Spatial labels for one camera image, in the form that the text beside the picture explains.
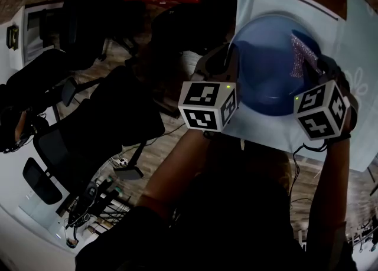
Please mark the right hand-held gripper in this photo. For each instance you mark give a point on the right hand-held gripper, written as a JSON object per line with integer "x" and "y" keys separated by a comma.
{"x": 319, "y": 107}

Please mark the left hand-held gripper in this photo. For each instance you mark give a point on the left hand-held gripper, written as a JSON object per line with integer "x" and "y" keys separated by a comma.
{"x": 206, "y": 106}

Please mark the large light blue plate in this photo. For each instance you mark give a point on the large light blue plate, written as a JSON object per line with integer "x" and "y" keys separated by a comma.
{"x": 265, "y": 66}

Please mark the person's right forearm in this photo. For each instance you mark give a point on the person's right forearm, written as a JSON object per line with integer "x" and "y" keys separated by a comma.
{"x": 327, "y": 190}

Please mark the person's left forearm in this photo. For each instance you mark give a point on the person's left forearm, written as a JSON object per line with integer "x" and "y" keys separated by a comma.
{"x": 174, "y": 172}

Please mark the person's right hand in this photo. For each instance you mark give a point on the person's right hand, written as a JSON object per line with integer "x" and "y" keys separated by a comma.
{"x": 353, "y": 110}

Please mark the pale green tablecloth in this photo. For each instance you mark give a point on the pale green tablecloth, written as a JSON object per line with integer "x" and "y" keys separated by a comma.
{"x": 360, "y": 42}

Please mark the black backpack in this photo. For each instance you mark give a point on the black backpack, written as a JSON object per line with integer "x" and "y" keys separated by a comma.
{"x": 183, "y": 27}

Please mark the person's olive shorts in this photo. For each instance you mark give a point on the person's olive shorts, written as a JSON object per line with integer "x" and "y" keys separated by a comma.
{"x": 251, "y": 160}

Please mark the white power strip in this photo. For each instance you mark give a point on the white power strip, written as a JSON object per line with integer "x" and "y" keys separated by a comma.
{"x": 121, "y": 162}

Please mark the person's black shirt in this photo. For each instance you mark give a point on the person's black shirt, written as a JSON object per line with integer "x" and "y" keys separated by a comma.
{"x": 221, "y": 234}

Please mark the white desk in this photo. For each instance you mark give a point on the white desk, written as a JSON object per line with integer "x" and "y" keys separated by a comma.
{"x": 32, "y": 30}

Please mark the yellow and black box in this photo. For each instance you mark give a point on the yellow and black box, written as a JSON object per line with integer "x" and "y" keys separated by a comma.
{"x": 13, "y": 37}

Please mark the black mesh office chair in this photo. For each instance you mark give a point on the black mesh office chair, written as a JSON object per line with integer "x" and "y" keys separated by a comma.
{"x": 41, "y": 181}

